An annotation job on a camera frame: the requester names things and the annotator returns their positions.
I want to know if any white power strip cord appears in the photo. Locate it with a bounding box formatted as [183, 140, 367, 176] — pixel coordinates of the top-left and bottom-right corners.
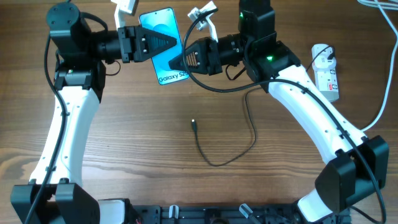
[357, 0, 398, 133]

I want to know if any white power strip socket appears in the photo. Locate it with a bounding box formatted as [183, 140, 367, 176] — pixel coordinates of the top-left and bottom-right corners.
[312, 44, 340, 102]

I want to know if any Galaxy smartphone with teal screen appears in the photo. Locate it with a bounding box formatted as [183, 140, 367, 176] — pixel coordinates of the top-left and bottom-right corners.
[139, 7, 189, 85]

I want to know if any black USB charging cable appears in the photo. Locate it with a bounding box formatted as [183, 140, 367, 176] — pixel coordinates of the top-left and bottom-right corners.
[190, 45, 336, 167]

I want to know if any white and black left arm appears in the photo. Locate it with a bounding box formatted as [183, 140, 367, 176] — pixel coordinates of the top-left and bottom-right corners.
[10, 1, 177, 223]

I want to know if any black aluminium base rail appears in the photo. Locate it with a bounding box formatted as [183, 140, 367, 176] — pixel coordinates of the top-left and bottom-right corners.
[99, 198, 312, 224]

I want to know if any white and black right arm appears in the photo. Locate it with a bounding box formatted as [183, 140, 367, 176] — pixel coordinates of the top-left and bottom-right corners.
[169, 1, 389, 223]

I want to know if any white USB charger adapter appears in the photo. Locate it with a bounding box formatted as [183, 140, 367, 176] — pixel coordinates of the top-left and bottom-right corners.
[312, 53, 336, 72]

